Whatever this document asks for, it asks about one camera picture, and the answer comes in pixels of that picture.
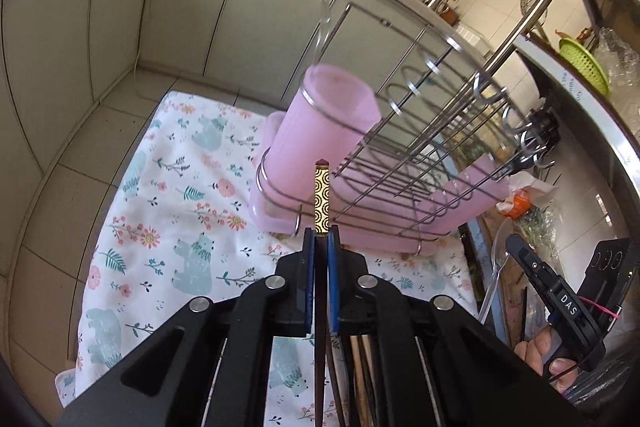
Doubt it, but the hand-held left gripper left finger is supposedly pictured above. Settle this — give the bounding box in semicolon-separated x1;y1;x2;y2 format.
57;227;317;427

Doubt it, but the green plastic basket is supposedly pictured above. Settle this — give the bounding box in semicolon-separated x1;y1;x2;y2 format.
557;37;612;96

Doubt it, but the wooden chopstick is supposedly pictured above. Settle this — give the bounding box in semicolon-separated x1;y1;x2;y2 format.
348;336;375;427

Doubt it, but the pink plastic utensil cup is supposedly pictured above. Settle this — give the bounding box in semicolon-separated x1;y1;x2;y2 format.
265;64;381;208

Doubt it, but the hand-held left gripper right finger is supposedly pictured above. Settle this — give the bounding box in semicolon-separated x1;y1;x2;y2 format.
327;224;586;427

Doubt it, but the black hanging utensil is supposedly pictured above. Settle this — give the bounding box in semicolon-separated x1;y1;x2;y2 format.
529;108;562;154

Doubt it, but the clear crinkled plastic bag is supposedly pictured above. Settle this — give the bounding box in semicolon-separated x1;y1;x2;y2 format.
592;26;640;108

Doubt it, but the pink plastic drip tray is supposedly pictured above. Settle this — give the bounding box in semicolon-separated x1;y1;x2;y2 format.
250;112;511;255

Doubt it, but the gold patterned dark chopstick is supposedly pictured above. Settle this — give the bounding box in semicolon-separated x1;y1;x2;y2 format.
312;159;331;427

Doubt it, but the floral bear print cloth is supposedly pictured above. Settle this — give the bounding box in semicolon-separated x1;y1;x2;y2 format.
55;89;481;427

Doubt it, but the clear plastic spoon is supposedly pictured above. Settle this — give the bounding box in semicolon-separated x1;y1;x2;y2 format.
477;217;516;323

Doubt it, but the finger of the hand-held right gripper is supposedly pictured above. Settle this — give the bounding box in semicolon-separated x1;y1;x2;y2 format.
505;234;557;304

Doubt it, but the person's right hand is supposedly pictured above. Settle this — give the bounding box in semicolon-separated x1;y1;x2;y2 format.
514;326;582;397

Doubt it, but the orange and white package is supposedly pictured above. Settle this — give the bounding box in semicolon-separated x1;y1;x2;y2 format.
495;187;532;219

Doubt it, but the metal wire dish rack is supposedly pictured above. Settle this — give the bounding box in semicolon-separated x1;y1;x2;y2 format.
255;4;556;255

